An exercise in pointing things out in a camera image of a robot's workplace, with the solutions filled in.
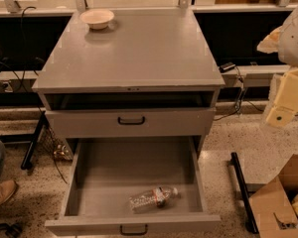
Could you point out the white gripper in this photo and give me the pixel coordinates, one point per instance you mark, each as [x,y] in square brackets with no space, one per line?
[294,39]

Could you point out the clear plastic water bottle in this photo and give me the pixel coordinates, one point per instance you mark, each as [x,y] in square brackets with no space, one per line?
[154,198]

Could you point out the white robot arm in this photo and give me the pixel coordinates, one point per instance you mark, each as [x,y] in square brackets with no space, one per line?
[288,53]

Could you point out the grey drawer cabinet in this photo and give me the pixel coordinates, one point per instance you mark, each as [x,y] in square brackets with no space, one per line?
[144,59]

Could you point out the open grey bottom drawer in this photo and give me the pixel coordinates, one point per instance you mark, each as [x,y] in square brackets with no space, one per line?
[106,172]

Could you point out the closed grey upper drawer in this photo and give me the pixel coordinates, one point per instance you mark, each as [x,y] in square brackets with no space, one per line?
[159,122]

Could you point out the small black device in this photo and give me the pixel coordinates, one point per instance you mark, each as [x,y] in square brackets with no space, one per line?
[226,67]

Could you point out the black metal bar right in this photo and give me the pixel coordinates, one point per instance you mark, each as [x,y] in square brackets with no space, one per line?
[250,224]

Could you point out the cardboard box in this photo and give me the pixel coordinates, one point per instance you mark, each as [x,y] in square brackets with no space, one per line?
[271,204]

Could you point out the white bowl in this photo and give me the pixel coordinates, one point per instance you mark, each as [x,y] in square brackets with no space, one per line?
[97,19]

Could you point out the black metal leg left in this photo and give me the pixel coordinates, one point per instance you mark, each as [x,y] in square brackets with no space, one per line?
[26,164]

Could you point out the tan shoe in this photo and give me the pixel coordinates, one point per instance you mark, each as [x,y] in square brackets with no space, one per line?
[7,189]

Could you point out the black drawer handle upper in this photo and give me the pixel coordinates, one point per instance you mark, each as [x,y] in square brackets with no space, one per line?
[131,121]

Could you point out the black drawer handle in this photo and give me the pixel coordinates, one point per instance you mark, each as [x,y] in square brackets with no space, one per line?
[133,230]
[131,121]

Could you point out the black drawer handle lower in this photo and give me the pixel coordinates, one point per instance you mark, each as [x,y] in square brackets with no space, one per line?
[133,230]

